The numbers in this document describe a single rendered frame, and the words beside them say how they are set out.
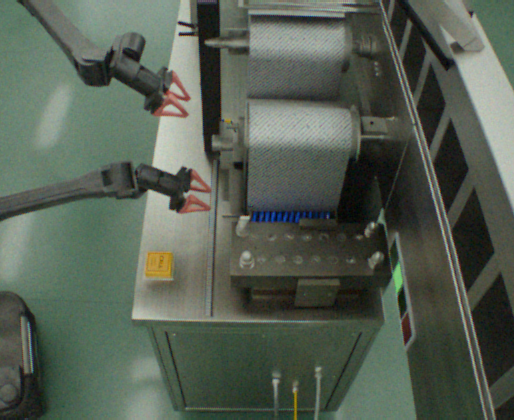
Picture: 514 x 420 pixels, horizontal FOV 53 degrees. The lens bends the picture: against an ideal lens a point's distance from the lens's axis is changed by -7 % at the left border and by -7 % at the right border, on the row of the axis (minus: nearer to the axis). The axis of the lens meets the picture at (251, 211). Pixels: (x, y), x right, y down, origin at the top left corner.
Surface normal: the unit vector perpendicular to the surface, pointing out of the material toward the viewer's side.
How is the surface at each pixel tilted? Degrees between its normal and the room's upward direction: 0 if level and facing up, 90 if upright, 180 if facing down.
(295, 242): 0
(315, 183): 90
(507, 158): 0
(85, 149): 0
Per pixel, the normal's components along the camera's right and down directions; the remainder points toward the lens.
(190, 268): 0.03, -0.61
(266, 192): 0.00, 0.79
